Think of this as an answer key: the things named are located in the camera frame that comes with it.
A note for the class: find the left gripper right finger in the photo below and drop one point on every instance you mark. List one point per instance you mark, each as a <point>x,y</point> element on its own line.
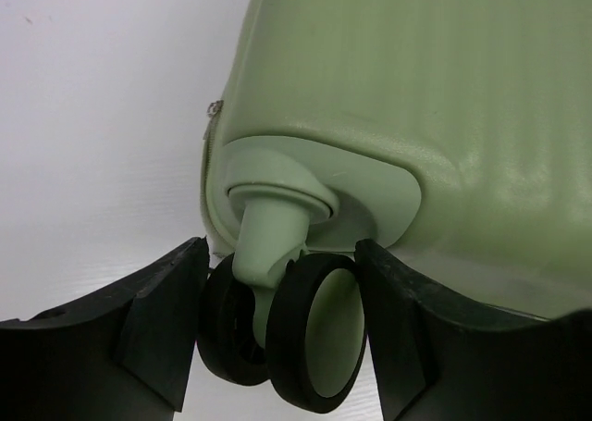
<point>439,355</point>

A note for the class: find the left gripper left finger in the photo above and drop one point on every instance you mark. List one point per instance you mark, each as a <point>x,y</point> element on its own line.
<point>122,352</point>

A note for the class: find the green hard-shell suitcase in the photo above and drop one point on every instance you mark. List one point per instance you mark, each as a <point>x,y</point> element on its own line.
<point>456,134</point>

